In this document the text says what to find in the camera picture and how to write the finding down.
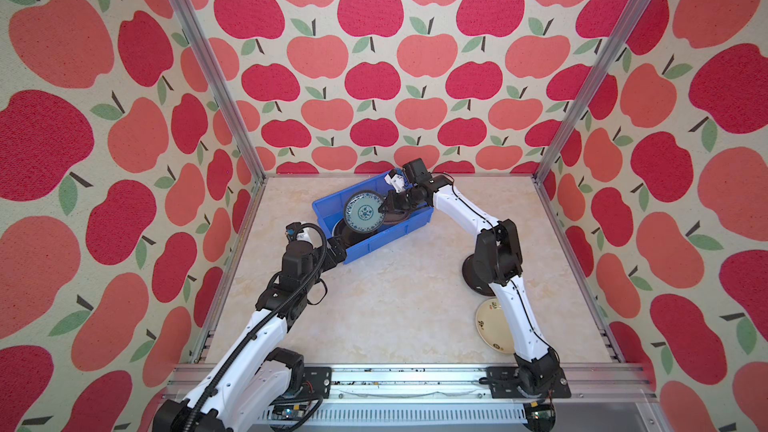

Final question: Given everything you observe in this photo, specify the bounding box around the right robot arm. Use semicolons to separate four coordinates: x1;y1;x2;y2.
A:
382;159;562;398

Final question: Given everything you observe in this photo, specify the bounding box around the black plate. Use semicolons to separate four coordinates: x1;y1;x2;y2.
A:
462;254;494;297
333;220;373;248

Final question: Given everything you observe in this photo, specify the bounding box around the blue patterned plate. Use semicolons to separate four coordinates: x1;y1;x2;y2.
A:
343;190;385;234

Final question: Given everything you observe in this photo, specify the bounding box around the aluminium frame post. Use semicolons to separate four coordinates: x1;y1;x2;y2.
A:
146;0;266;184
533;0;684;184

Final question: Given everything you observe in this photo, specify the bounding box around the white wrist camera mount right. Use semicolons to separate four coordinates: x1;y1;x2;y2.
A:
385;169;410;193

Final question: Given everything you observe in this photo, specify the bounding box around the blue plastic bin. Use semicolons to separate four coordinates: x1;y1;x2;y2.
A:
312;172;433;264

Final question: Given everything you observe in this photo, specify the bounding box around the aluminium frame post right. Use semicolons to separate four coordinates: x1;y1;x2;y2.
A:
533;0;684;184

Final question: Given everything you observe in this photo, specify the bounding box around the cream yellow plate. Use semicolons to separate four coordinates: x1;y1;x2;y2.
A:
475;298;515;355

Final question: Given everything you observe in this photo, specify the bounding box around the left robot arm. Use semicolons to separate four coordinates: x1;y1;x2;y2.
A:
150;222;347;431

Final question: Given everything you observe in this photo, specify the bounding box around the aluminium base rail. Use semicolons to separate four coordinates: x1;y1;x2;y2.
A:
149;362;667;432

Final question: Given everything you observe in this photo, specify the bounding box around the aluminium frame post left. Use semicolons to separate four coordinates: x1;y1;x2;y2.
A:
146;0;266;184

